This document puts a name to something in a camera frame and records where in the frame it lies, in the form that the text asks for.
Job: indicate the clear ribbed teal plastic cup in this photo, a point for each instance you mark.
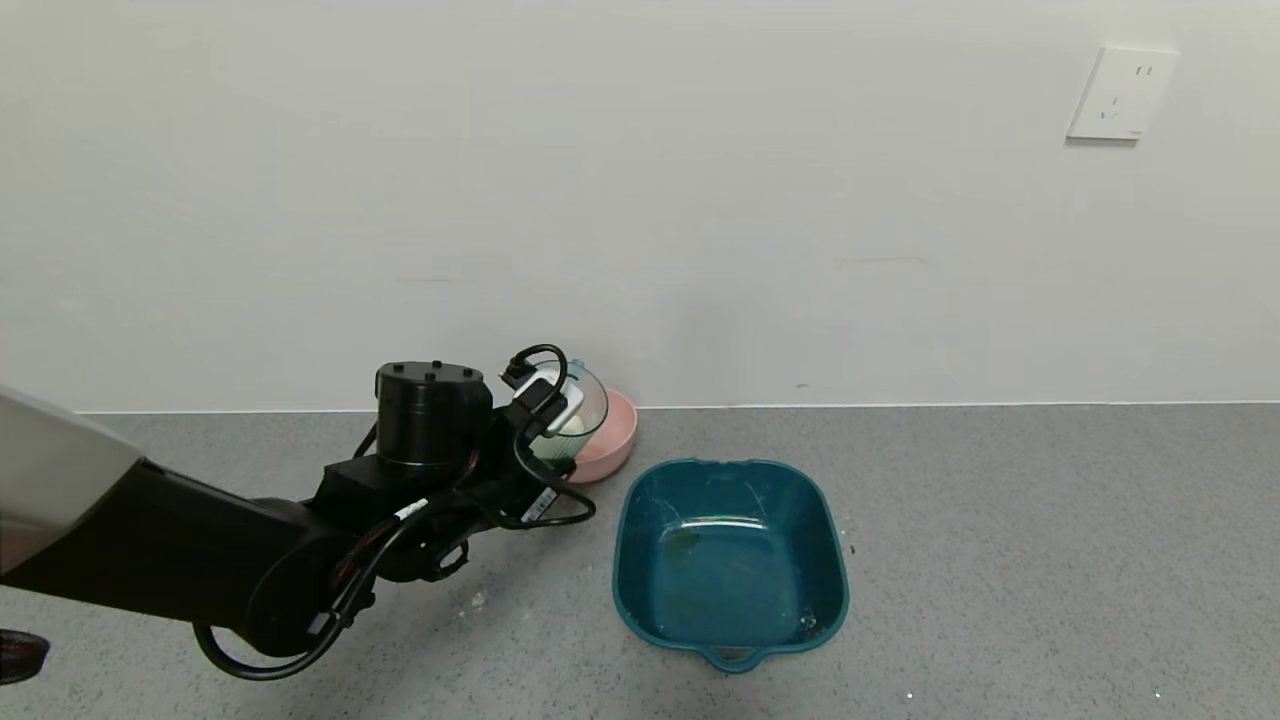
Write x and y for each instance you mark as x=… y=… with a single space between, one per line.
x=594 y=405

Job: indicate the pink plastic bowl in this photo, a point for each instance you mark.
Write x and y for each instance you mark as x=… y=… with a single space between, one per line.
x=612 y=452

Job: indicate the spilled white powder patch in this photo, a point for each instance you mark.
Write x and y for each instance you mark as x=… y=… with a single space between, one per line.
x=477 y=602

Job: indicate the white wall socket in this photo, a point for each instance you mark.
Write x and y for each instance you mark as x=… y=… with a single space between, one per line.
x=1122 y=95

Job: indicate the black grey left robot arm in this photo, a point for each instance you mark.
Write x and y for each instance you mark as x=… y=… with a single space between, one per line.
x=150 y=540

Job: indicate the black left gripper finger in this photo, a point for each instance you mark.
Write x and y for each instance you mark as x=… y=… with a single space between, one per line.
x=562 y=469

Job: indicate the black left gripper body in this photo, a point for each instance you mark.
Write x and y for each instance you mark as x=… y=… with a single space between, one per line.
x=541 y=503

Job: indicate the teal square plastic tray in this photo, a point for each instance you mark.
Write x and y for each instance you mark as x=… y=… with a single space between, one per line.
x=730 y=570

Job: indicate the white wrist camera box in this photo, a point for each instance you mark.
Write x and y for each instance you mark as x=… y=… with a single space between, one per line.
x=558 y=405

